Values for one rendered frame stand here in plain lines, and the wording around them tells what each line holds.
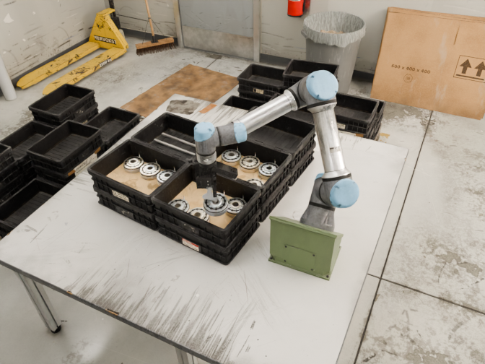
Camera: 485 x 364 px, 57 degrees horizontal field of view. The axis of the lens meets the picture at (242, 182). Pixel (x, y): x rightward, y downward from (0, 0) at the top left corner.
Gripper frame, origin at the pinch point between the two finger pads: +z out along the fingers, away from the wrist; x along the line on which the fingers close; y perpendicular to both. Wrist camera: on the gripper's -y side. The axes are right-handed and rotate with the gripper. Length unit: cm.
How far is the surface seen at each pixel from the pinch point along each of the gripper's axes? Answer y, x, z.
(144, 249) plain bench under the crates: 34.4, -1.1, 29.1
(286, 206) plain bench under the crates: -34.7, -20.3, 29.4
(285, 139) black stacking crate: -41, -60, 17
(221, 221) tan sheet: -1.7, -1.7, 16.2
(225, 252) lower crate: -2.0, 13.7, 19.2
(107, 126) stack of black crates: 78, -159, 61
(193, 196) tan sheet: 10.4, -19.5, 16.3
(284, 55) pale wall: -89, -316, 89
